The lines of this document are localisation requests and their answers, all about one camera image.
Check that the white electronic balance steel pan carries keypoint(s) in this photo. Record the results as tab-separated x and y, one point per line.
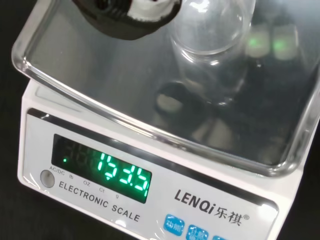
160	140

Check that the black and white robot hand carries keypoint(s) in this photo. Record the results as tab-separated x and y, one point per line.
130	22

